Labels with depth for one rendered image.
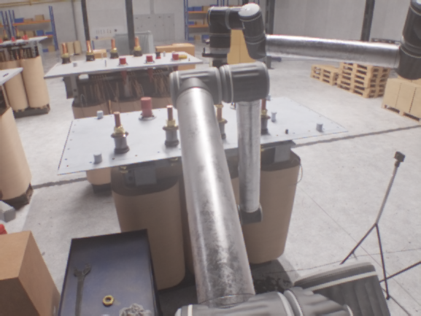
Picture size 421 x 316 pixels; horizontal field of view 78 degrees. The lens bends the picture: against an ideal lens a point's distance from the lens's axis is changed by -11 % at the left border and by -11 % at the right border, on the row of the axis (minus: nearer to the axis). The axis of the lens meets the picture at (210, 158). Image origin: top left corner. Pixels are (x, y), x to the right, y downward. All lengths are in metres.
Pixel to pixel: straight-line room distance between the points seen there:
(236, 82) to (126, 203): 1.00
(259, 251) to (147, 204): 1.03
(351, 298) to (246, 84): 0.77
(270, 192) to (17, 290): 1.61
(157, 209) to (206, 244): 1.09
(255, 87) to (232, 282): 0.70
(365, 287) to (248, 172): 0.80
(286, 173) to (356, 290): 1.40
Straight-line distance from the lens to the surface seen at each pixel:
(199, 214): 0.73
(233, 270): 0.67
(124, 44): 13.48
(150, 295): 1.44
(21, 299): 1.81
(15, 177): 3.71
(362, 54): 1.41
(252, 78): 1.09
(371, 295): 0.69
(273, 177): 1.94
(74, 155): 1.60
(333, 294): 0.66
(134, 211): 1.75
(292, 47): 1.44
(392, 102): 7.81
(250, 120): 1.17
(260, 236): 2.24
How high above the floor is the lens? 2.02
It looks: 28 degrees down
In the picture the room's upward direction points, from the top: straight up
